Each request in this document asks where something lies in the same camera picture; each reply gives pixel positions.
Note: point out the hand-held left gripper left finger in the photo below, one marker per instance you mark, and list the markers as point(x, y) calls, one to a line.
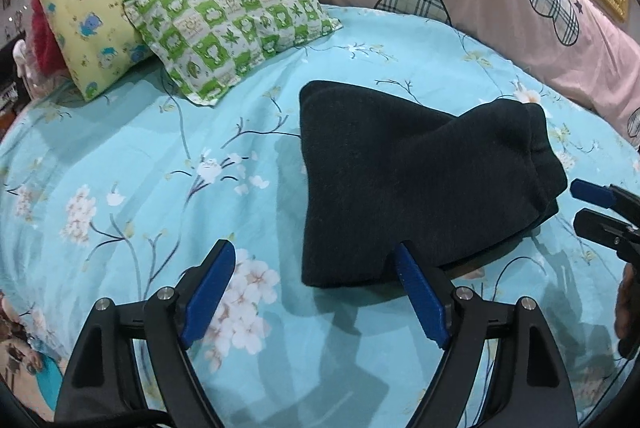
point(210, 293)

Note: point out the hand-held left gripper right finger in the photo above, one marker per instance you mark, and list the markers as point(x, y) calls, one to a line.
point(420, 293)

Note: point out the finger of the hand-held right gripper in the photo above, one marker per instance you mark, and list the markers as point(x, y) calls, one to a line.
point(600, 228)
point(592, 194)

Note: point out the black pants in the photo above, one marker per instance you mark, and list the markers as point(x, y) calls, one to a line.
point(400, 168)

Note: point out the person's right hand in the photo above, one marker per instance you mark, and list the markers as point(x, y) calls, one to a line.
point(627, 308)

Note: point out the blue floral bed sheet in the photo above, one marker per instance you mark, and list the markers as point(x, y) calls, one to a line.
point(150, 188)

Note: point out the green checked pillow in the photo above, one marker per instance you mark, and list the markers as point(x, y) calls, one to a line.
point(225, 28)

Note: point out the red fluffy cloth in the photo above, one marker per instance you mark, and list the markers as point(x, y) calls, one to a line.
point(47, 33)

